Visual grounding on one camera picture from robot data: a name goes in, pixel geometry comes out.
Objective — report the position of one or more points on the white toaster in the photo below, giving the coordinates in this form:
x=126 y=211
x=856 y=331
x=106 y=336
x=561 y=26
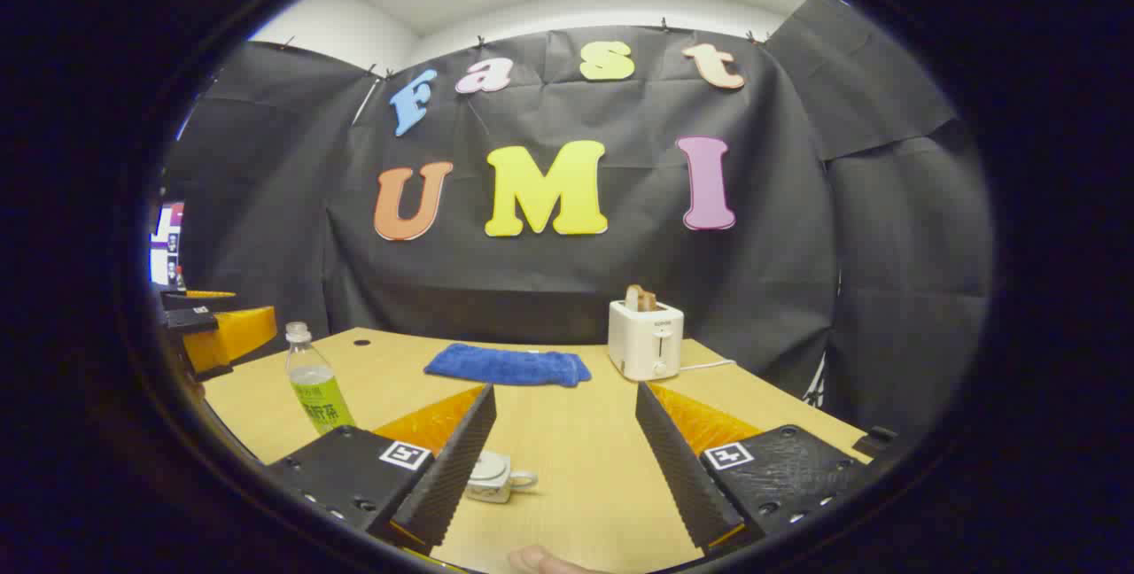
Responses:
x=642 y=339

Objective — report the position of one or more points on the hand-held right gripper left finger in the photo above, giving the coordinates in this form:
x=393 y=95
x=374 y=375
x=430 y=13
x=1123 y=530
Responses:
x=447 y=477

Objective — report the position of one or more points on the blue towel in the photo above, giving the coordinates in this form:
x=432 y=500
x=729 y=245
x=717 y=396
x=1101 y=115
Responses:
x=505 y=366

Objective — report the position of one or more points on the bread slice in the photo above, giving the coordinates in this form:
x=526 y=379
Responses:
x=640 y=298

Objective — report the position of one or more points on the white floral teacup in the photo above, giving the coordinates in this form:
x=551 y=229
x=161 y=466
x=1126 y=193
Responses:
x=496 y=492

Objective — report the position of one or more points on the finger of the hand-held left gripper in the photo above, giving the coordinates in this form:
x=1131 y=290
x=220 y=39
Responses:
x=190 y=299
x=226 y=337

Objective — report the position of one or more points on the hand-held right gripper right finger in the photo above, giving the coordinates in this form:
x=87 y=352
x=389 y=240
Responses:
x=678 y=468

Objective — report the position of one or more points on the computer monitor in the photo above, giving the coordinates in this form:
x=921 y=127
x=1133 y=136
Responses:
x=166 y=242

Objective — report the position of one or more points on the green label water bottle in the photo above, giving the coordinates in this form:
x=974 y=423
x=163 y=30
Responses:
x=319 y=392

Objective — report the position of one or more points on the white teacup lid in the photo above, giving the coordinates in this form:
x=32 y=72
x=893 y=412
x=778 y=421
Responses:
x=487 y=466

